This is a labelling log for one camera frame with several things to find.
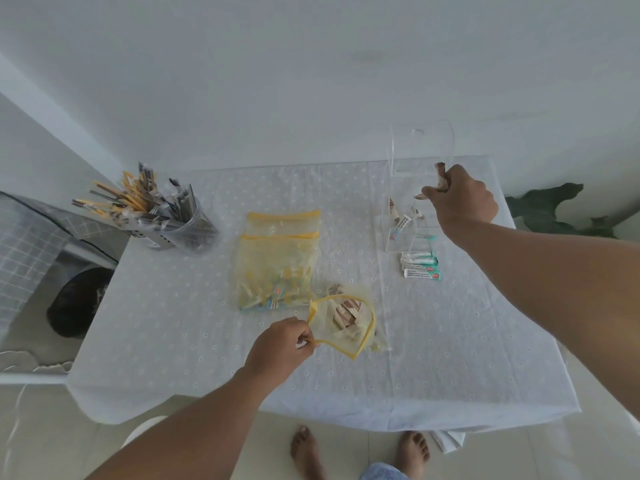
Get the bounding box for person's right hand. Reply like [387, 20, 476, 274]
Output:
[422, 164, 500, 234]

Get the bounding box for person's left hand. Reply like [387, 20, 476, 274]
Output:
[243, 317, 319, 391]

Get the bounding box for person's right forearm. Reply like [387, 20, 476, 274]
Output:
[440, 215, 640, 420]

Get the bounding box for person's left forearm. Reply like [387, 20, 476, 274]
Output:
[85, 365, 290, 480]

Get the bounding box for pile of brown sachets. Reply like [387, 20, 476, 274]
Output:
[325, 283, 369, 341]

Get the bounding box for pile of colourful sachets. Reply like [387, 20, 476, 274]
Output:
[239, 267, 312, 311]

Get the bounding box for clear acrylic organizer box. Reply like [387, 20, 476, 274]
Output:
[375, 120, 456, 255]

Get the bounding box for stack of teal white sachets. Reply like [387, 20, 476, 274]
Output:
[400, 251, 444, 281]

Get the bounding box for large yellow-edged clear zip bag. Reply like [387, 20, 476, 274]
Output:
[234, 232, 321, 312]

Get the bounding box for green leafy plant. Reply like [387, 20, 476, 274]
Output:
[504, 182, 622, 240]

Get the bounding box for white eyelet tablecloth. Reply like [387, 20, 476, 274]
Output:
[65, 155, 584, 436]

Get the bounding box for person's left foot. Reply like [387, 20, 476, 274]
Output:
[290, 426, 329, 480]

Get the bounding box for person's foot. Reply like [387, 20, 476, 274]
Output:
[290, 426, 329, 480]
[396, 431, 431, 480]

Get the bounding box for small yellow-edged clear zip bag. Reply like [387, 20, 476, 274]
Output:
[247, 209, 323, 240]

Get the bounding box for grey perforated holder cup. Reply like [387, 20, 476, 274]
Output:
[131, 195, 221, 258]

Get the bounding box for blue denim shorts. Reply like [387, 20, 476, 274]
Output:
[360, 462, 412, 480]

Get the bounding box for person's right foot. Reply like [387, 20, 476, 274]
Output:
[396, 431, 431, 480]

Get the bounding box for white round stool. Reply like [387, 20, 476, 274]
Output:
[119, 415, 171, 450]

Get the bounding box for bunch of wrapped stick packets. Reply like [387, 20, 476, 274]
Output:
[71, 162, 201, 245]

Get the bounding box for dark round washer door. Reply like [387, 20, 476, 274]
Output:
[47, 267, 114, 339]

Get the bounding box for white scalloped mat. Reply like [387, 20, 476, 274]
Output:
[0, 349, 75, 386]

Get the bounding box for grey checked appliance cover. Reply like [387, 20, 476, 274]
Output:
[0, 191, 132, 345]

